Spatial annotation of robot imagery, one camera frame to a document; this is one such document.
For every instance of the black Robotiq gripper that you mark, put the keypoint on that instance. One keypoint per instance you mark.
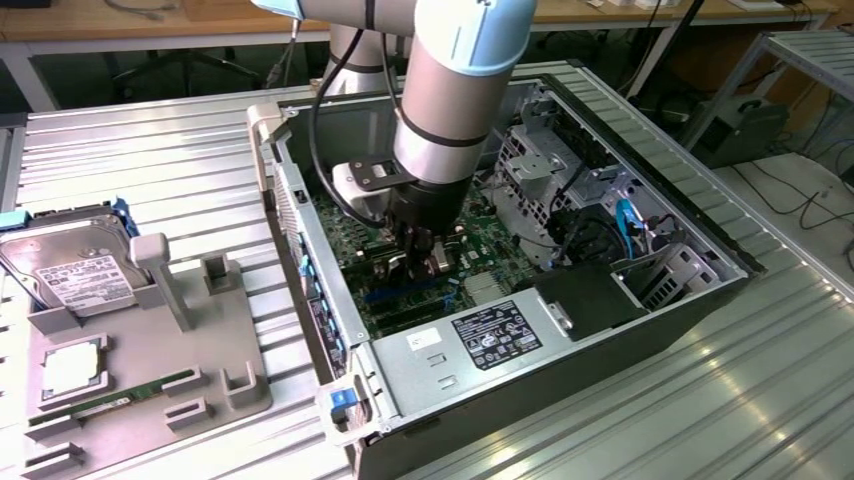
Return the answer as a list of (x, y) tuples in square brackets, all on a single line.
[(429, 207)]

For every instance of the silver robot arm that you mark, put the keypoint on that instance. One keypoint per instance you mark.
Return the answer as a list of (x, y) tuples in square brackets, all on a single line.
[(453, 100)]

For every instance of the green motherboard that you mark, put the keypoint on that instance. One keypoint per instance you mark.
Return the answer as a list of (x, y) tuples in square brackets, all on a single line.
[(493, 235)]

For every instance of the silver perforated disk bay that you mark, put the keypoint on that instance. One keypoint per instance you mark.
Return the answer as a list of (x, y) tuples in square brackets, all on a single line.
[(534, 165)]

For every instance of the silver chipset heat sink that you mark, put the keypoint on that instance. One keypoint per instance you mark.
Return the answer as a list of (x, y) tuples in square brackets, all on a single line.
[(489, 292)]

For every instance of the black plastic shroud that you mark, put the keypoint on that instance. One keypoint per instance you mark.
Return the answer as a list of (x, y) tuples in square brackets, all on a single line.
[(587, 300)]

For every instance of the silver power supply unit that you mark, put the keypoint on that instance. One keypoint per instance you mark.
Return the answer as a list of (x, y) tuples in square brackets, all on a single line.
[(427, 370)]

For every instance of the silver slotted disk bay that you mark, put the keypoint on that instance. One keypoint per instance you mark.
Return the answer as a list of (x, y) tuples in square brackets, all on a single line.
[(667, 280)]

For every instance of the blue case latch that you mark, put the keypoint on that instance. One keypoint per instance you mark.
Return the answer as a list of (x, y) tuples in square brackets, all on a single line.
[(341, 402)]

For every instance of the black and silver PC case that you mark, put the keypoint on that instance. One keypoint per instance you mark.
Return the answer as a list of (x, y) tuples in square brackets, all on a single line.
[(667, 320)]

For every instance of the black chair base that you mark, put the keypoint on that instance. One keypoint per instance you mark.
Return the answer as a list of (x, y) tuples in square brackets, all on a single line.
[(193, 62)]

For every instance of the black box device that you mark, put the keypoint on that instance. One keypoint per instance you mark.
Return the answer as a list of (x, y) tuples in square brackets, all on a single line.
[(740, 130)]

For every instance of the grey parts rack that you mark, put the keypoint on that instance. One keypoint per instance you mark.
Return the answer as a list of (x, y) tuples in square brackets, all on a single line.
[(133, 360)]

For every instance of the hard disk with blue carrier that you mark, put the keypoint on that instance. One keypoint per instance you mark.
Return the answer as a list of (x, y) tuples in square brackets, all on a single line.
[(66, 260)]

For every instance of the green loose RAM stick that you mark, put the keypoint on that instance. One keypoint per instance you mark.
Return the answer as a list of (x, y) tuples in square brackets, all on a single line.
[(113, 400)]

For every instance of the silver CPU chip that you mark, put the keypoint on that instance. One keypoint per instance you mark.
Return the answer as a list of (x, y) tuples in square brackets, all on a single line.
[(73, 367)]

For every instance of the metal slat shelf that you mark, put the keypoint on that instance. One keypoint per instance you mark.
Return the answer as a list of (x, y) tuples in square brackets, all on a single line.
[(820, 55)]

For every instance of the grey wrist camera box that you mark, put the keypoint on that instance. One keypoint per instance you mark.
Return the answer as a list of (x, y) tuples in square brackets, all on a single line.
[(356, 200)]

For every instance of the wooden desk white frame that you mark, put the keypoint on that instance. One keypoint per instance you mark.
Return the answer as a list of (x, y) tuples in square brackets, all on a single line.
[(167, 20), (600, 15)]

